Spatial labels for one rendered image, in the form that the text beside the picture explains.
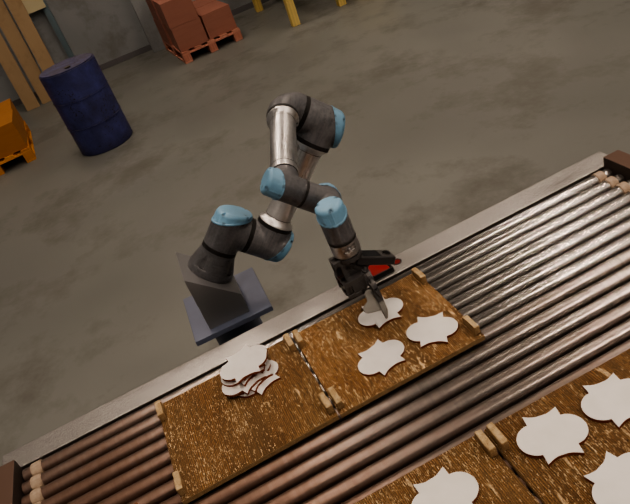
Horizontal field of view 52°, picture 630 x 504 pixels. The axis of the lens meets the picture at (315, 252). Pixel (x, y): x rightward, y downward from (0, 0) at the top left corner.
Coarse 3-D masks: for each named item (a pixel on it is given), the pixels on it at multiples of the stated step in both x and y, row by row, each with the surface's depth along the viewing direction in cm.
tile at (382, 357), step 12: (372, 348) 167; (384, 348) 166; (396, 348) 164; (360, 360) 165; (372, 360) 164; (384, 360) 162; (396, 360) 161; (360, 372) 162; (372, 372) 160; (384, 372) 159
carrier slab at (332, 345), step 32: (384, 288) 187; (416, 288) 182; (352, 320) 180; (416, 320) 172; (320, 352) 173; (352, 352) 169; (416, 352) 162; (448, 352) 159; (352, 384) 160; (384, 384) 157
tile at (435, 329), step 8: (424, 320) 170; (432, 320) 169; (440, 320) 168; (448, 320) 167; (408, 328) 169; (416, 328) 168; (424, 328) 167; (432, 328) 166; (440, 328) 165; (448, 328) 164; (456, 328) 164; (408, 336) 167; (416, 336) 166; (424, 336) 165; (432, 336) 164; (440, 336) 163; (448, 336) 163; (424, 344) 162
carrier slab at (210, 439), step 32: (288, 352) 177; (288, 384) 167; (192, 416) 169; (224, 416) 165; (256, 416) 162; (288, 416) 158; (320, 416) 155; (192, 448) 159; (224, 448) 156; (256, 448) 153; (192, 480) 151; (224, 480) 149
